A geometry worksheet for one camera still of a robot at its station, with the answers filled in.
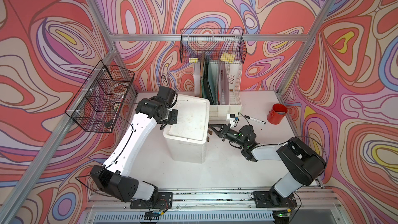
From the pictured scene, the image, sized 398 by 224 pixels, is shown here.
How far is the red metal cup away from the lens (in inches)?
38.4

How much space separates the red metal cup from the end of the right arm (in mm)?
382

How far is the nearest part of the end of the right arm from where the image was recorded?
0.73 metres
